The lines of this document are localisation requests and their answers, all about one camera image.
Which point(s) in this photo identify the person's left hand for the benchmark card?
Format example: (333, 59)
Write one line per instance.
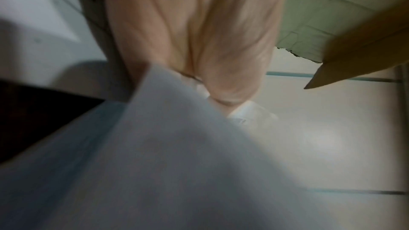
(198, 34)

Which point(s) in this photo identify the beige cardboard panel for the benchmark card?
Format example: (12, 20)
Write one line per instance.
(335, 17)

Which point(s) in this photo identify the aligned stack of printed sheets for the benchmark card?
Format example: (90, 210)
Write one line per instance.
(159, 160)

